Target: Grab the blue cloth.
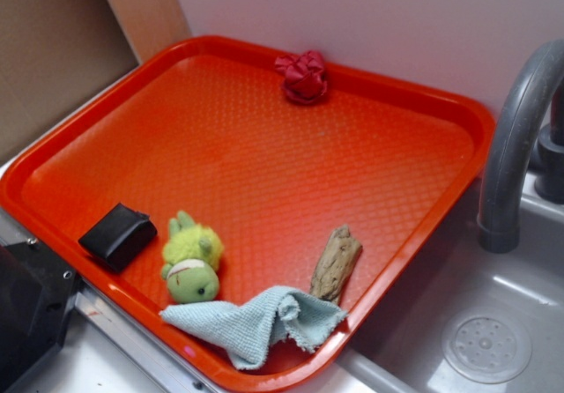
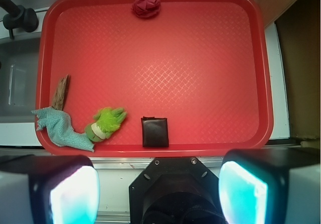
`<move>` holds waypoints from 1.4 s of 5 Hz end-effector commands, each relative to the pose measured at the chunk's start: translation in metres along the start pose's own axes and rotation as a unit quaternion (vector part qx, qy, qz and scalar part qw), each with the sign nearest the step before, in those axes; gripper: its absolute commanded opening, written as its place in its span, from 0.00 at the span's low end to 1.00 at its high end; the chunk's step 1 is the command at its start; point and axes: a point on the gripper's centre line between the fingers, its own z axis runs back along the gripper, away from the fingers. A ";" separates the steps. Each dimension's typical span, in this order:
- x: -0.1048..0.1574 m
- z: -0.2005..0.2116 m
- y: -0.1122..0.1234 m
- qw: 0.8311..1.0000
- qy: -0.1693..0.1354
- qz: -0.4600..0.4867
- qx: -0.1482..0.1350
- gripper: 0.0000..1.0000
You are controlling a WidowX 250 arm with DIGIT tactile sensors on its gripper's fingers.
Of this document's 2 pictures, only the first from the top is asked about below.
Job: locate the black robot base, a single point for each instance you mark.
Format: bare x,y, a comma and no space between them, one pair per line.
38,290

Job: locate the light blue cloth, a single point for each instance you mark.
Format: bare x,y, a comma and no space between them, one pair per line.
247,332

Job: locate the orange plastic tray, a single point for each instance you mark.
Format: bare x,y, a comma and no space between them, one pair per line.
204,127

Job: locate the brown wood piece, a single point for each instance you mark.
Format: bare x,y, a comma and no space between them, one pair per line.
335,265

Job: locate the red fabric ball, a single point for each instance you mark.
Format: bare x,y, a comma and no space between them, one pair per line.
304,76

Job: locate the green plush toy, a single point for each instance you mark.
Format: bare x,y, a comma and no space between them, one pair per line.
191,258

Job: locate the black folded pouch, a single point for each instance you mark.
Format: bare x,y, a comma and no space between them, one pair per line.
119,237

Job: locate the grey toy sink basin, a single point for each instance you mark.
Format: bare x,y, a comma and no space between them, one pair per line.
398,348

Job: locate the grey sink faucet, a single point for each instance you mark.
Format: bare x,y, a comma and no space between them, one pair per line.
530,125

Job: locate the brown cardboard panel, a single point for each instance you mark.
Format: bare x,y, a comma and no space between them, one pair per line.
58,54

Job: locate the sink drain strainer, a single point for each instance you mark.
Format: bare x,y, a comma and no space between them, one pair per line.
486,345

